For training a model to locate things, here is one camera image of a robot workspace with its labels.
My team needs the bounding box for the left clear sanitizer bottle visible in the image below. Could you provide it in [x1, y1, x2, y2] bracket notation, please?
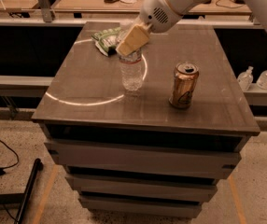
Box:
[237, 66, 253, 91]

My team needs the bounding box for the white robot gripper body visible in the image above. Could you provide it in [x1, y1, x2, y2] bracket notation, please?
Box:
[139, 0, 183, 33]

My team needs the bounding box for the orange soda can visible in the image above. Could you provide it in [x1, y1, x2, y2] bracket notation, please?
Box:
[169, 62, 199, 109]

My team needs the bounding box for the green chip bag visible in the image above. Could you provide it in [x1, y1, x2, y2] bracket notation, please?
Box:
[91, 27, 120, 57]

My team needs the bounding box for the grey drawer cabinet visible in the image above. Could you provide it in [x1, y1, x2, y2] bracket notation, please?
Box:
[33, 22, 260, 218]

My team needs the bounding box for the clear plastic water bottle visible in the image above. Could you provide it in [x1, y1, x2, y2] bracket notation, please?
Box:
[119, 49, 143, 91]

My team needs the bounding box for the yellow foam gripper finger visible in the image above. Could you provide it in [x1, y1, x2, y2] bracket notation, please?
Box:
[116, 23, 150, 56]

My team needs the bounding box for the black metal stand leg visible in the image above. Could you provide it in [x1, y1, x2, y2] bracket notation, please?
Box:
[14, 159, 43, 224]

